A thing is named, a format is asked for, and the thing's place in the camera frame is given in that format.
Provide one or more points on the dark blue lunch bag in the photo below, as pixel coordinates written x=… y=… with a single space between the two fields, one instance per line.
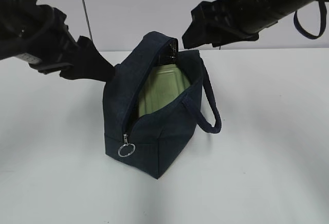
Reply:
x=152 y=142

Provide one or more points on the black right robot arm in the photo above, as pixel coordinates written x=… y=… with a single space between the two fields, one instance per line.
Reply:
x=256 y=15

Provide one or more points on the green lid glass container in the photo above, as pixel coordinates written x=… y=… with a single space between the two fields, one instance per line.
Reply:
x=164 y=84

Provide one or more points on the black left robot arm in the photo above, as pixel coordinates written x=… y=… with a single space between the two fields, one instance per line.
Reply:
x=38 y=35

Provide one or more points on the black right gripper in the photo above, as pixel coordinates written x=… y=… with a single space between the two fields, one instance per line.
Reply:
x=214 y=23

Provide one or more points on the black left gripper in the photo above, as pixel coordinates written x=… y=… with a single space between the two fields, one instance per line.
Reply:
x=40 y=37

